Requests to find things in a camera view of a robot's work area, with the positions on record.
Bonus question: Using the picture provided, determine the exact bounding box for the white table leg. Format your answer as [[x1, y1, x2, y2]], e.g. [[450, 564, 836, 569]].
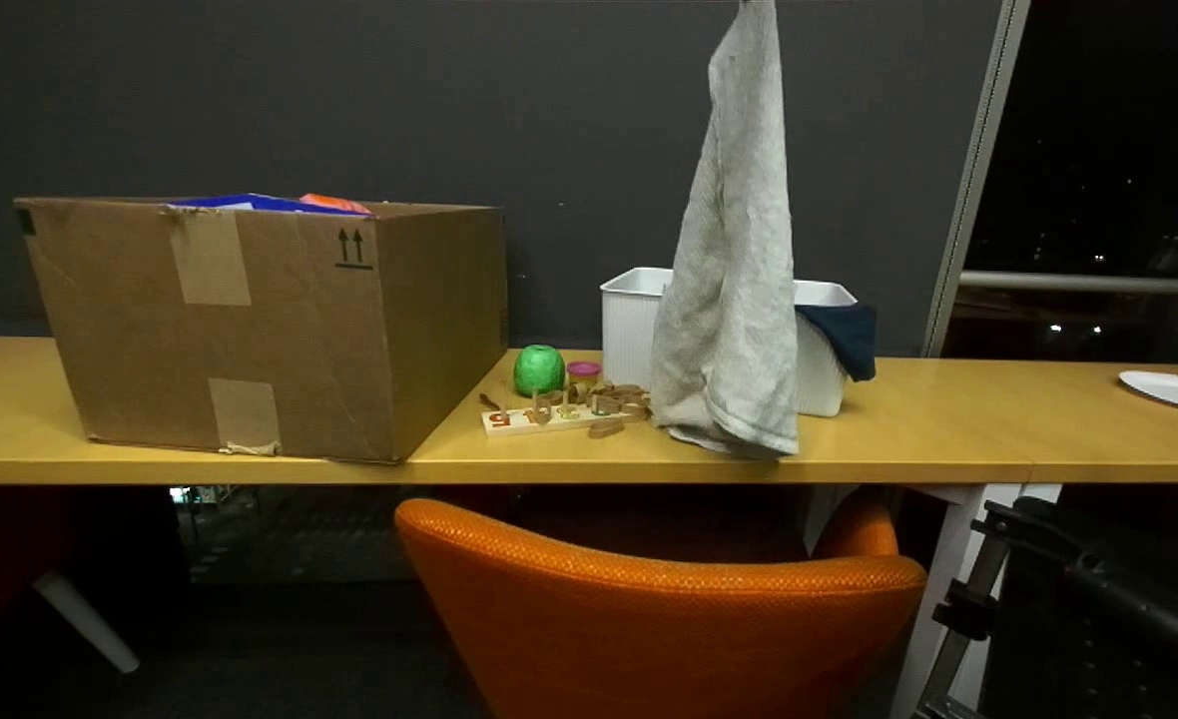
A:
[[33, 572, 142, 681], [881, 485, 1067, 719]]

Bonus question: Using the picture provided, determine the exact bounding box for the grey window rail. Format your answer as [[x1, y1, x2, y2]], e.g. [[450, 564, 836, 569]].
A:
[[959, 268, 1178, 300]]

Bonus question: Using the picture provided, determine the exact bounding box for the wooden puzzle board with pieces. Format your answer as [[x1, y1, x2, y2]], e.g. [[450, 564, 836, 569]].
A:
[[473, 379, 660, 445]]

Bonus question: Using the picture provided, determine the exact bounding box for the green ball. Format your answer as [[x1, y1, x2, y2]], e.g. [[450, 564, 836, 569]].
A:
[[512, 341, 567, 399]]

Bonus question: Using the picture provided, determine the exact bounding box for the blue flat item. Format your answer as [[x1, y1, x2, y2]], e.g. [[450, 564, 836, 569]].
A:
[[171, 190, 306, 219]]

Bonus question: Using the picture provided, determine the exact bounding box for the white plastic basket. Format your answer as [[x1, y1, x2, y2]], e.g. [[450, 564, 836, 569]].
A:
[[600, 264, 871, 421]]

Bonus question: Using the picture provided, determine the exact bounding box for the grey window frame post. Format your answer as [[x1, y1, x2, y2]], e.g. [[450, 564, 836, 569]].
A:
[[918, 0, 1035, 361]]

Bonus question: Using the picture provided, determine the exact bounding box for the black tripod stand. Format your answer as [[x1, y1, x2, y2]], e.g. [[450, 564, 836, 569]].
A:
[[909, 497, 1178, 719]]

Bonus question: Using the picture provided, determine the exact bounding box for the white terry towel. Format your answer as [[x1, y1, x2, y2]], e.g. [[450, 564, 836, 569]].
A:
[[648, 0, 804, 464]]

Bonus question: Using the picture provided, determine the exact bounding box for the brown cardboard box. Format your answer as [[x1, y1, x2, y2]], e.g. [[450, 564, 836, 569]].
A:
[[13, 196, 512, 471]]

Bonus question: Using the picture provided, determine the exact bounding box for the red flat item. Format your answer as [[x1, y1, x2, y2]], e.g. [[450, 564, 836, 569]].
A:
[[295, 191, 375, 226]]

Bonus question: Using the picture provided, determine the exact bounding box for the orange fabric chair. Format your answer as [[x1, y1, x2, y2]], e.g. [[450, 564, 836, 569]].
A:
[[390, 489, 929, 719], [0, 489, 87, 656]]

